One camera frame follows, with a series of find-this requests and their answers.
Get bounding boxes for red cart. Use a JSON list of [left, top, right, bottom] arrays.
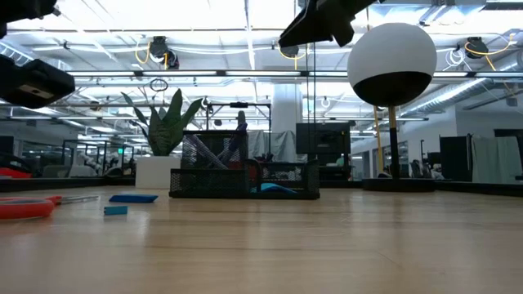
[[0, 153, 34, 180]]

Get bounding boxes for red-handled scissors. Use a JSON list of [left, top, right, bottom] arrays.
[[0, 194, 101, 221]]

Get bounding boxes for black hanging cable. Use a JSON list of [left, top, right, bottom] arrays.
[[304, 40, 318, 164]]

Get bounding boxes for dark blue eraser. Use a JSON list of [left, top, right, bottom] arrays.
[[109, 194, 159, 204]]

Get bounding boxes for black ceiling cable reel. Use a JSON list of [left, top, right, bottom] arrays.
[[464, 36, 490, 60], [279, 43, 302, 59], [148, 35, 181, 70]]

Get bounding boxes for white cloth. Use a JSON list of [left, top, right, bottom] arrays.
[[472, 136, 523, 185]]

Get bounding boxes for snake plant in white pot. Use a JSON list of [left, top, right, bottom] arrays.
[[121, 88, 204, 189]]

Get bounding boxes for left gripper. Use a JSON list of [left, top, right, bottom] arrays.
[[0, 55, 77, 109]]

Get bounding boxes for black aluminium frame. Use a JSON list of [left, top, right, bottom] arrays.
[[0, 175, 523, 198]]

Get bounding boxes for grey cloth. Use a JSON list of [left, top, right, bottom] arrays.
[[247, 130, 298, 163]]

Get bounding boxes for black monitor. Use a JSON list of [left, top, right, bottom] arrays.
[[296, 122, 351, 155]]

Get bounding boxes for grey marker with blue cap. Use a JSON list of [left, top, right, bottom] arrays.
[[220, 109, 248, 167]]

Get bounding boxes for black cabinet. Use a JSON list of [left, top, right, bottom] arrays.
[[440, 135, 474, 183]]

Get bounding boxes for black background rig frame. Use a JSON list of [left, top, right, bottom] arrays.
[[60, 140, 136, 177], [206, 101, 273, 164]]

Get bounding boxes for black mesh desk organizer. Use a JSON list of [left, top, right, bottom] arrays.
[[168, 130, 321, 200]]

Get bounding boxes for blue sticky note pad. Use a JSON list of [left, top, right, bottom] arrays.
[[249, 182, 298, 195]]

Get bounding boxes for white globe lamp black stand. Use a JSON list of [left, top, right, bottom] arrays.
[[346, 22, 438, 193]]

